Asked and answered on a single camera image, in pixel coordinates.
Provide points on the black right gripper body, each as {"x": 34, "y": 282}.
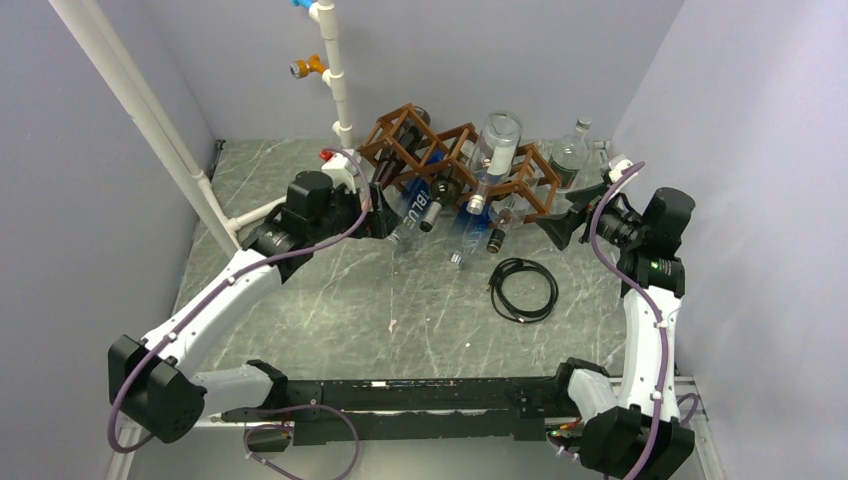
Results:
{"x": 617, "y": 225}

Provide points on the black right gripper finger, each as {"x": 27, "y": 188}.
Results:
{"x": 560, "y": 228}
{"x": 586, "y": 196}

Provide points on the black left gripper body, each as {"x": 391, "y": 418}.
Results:
{"x": 345, "y": 209}

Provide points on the round clear glass bottle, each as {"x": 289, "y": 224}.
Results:
{"x": 570, "y": 153}

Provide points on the clear white labelled bottle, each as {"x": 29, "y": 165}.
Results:
{"x": 493, "y": 155}

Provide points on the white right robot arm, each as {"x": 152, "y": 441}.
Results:
{"x": 635, "y": 431}

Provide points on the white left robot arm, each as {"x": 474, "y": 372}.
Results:
{"x": 157, "y": 382}

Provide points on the blue labelled clear bottle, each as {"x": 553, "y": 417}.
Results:
{"x": 409, "y": 200}

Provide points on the green wine bottle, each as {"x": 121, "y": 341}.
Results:
{"x": 444, "y": 191}

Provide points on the brown wooden wine rack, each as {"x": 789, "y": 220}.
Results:
{"x": 530, "y": 176}

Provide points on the dark red wine bottle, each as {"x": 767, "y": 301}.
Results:
{"x": 390, "y": 164}

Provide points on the orange pipe fitting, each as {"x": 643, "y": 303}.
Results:
{"x": 302, "y": 68}

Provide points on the blue pipe fitting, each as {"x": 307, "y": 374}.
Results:
{"x": 306, "y": 4}

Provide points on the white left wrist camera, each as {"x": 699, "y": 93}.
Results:
{"x": 341, "y": 167}

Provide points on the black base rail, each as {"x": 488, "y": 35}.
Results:
{"x": 519, "y": 408}

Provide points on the white pvc pipe frame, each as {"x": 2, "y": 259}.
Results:
{"x": 113, "y": 196}

